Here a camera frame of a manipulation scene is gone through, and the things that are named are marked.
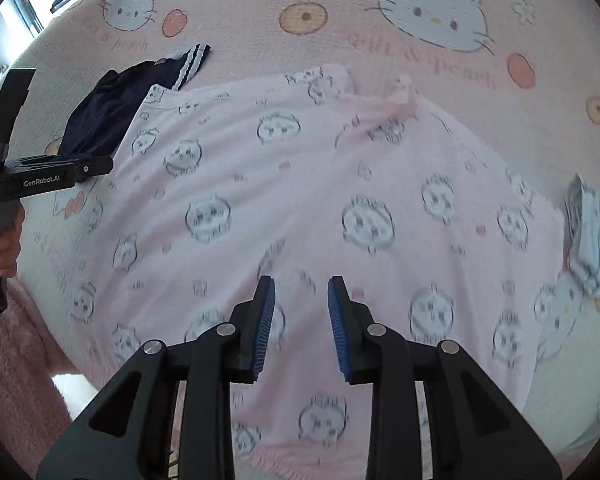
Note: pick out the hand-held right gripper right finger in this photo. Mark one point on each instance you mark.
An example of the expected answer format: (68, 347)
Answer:
(337, 330)

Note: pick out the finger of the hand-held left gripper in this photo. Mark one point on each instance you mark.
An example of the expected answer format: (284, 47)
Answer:
(92, 165)

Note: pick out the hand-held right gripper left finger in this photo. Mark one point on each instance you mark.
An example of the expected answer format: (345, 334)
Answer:
(265, 330)

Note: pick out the pink printed pants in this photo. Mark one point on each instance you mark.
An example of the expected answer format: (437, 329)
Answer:
(305, 185)

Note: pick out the person's left hand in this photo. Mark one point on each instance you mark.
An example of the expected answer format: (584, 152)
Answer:
(11, 255)

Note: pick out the navy striped shorts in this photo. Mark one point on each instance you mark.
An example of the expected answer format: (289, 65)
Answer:
(105, 110)

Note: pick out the white printed folded cloth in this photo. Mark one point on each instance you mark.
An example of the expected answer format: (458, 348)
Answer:
(587, 230)

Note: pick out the pink cat printed blanket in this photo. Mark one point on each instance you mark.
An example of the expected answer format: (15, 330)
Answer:
(330, 35)

